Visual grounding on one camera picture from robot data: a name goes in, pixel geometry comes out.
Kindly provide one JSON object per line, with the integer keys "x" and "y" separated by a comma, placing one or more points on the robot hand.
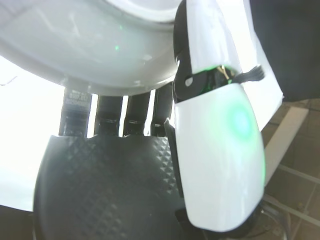
{"x": 100, "y": 187}

